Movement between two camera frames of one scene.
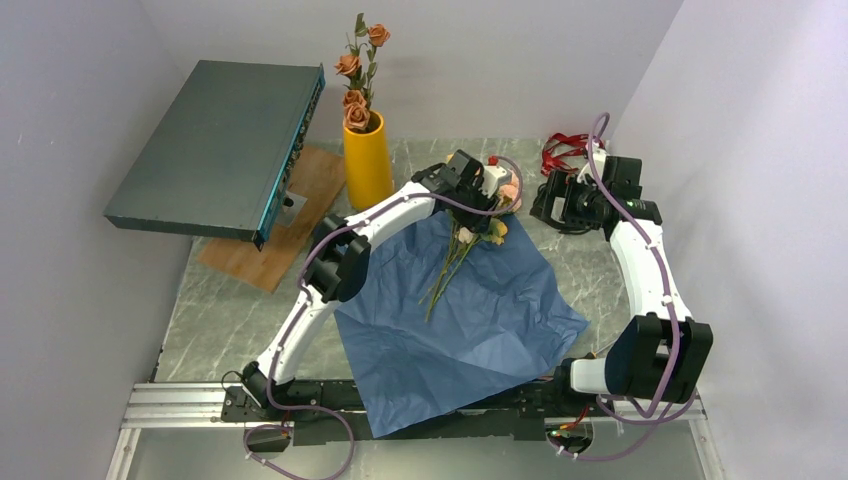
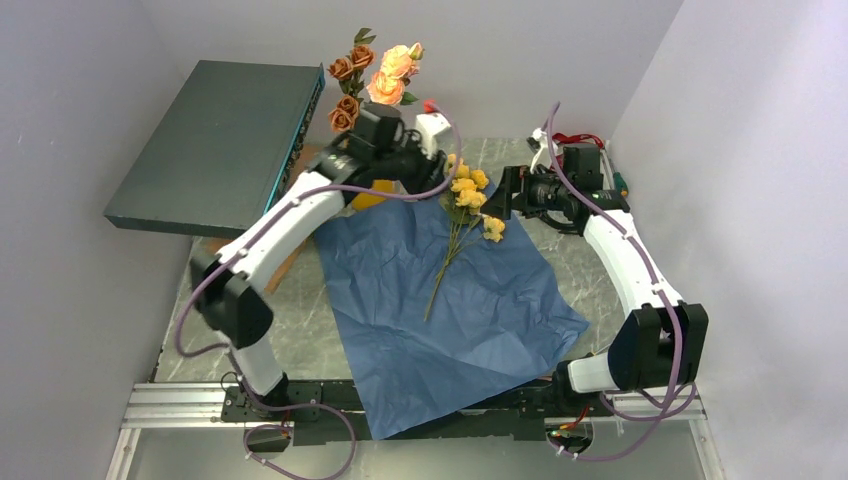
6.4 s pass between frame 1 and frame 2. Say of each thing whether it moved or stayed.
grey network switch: stayed
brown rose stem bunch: moved
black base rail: stayed
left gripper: moved
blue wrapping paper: stayed
